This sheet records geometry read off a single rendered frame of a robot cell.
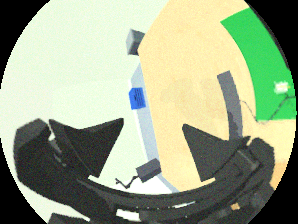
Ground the green circuit board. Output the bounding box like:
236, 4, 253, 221
221, 7, 297, 121

